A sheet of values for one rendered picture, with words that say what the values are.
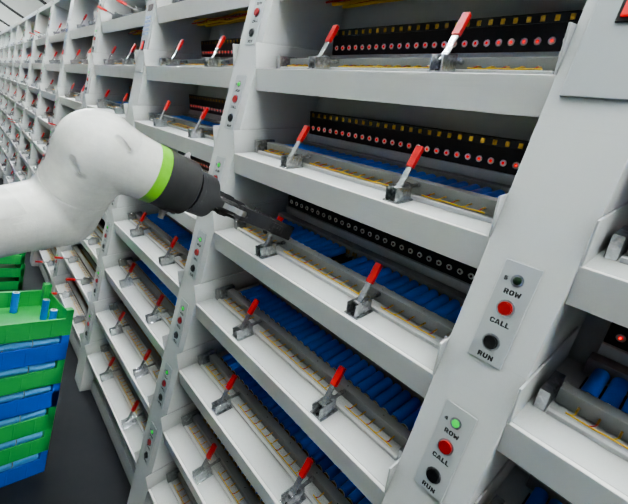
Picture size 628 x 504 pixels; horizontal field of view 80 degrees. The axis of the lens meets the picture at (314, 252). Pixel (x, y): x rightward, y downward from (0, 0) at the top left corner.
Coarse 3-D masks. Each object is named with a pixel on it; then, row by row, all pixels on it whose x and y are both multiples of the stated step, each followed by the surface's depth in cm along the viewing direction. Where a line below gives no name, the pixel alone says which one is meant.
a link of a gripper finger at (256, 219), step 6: (246, 210) 64; (252, 210) 66; (240, 216) 64; (246, 216) 66; (252, 216) 66; (258, 216) 67; (264, 216) 68; (246, 222) 66; (252, 222) 67; (258, 222) 68; (264, 222) 69; (270, 222) 70; (264, 228) 70
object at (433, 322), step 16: (272, 240) 85; (288, 240) 81; (304, 256) 76; (320, 256) 74; (320, 272) 71; (336, 272) 70; (352, 272) 68; (384, 288) 64; (384, 304) 63; (400, 304) 60; (416, 304) 59; (416, 320) 58; (432, 320) 56; (448, 320) 56; (432, 336) 55
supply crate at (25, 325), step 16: (48, 288) 117; (0, 304) 110; (32, 304) 116; (0, 320) 105; (16, 320) 107; (32, 320) 109; (48, 320) 103; (64, 320) 106; (0, 336) 95; (16, 336) 98; (32, 336) 101; (48, 336) 104
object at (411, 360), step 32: (224, 224) 90; (320, 224) 89; (256, 256) 78; (288, 288) 70; (320, 288) 67; (352, 288) 68; (320, 320) 65; (352, 320) 59; (384, 320) 59; (384, 352) 55; (416, 352) 52; (416, 384) 51
